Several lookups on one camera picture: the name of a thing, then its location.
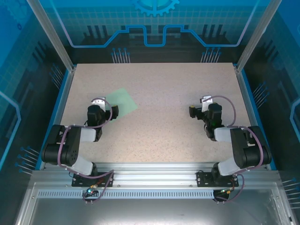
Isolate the blue table edge trim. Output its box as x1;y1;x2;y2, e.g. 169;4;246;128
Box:
241;70;278;171
34;69;71;171

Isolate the grey metal tray panel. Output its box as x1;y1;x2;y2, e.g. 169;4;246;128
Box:
14;182;296;225

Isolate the cable connector with green light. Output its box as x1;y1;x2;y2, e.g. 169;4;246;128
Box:
84;186;98;196
219;187;236;195

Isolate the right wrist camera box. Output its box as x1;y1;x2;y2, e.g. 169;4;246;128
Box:
200;95;214;111

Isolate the long aluminium mounting rail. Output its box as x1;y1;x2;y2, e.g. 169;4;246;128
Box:
31;161;279;188

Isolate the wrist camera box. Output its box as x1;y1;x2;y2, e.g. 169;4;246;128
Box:
200;95;214;111
90;96;106;110

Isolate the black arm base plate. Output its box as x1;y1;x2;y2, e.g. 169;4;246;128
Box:
71;172;115;188
196;170;240;188

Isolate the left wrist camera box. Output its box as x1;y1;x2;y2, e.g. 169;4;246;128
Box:
90;96;106;110

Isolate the slotted metal cable duct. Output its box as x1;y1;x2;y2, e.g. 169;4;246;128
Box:
37;190;218;198

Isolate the aluminium side rail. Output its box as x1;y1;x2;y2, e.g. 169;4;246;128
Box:
234;65;268;170
44;67;77;170

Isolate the aluminium frame post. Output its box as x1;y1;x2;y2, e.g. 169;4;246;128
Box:
26;0;77;72
235;0;284;73

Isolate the light green paper sheet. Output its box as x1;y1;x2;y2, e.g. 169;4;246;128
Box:
105;88;138;124

